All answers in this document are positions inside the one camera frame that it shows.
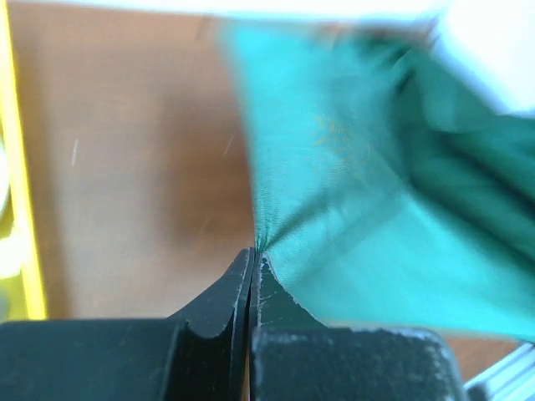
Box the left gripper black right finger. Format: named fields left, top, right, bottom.
left=249, top=256, right=468, bottom=400

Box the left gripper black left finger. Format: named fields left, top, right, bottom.
left=1, top=248, right=254, bottom=400

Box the dark green cloth napkin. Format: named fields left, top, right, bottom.
left=221, top=22, right=534, bottom=340

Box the yellow plastic bin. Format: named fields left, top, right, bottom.
left=1, top=1, right=48, bottom=320

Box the aluminium table frame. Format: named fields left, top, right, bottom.
left=464, top=343, right=535, bottom=401

